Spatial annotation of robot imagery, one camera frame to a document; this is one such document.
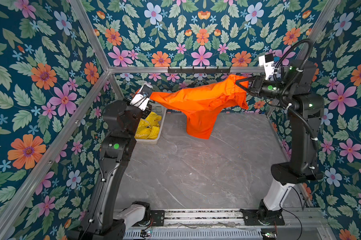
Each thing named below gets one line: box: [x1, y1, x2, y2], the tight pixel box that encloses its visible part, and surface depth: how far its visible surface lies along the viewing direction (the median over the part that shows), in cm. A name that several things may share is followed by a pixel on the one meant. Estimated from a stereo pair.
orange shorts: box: [150, 74, 249, 140], surface depth 59 cm
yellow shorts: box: [135, 111, 162, 140], surface depth 103 cm
